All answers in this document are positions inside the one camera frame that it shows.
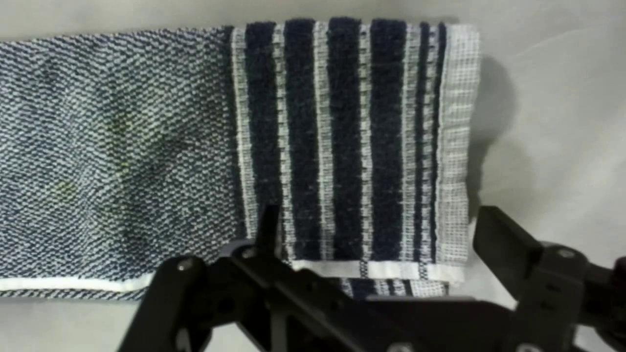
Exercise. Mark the blue white striped towel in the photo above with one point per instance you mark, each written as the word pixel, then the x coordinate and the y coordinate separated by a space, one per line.
pixel 163 148

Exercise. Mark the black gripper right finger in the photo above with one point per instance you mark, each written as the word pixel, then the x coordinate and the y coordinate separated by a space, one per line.
pixel 554 293

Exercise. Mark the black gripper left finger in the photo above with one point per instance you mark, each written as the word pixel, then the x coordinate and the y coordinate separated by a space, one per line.
pixel 261 293

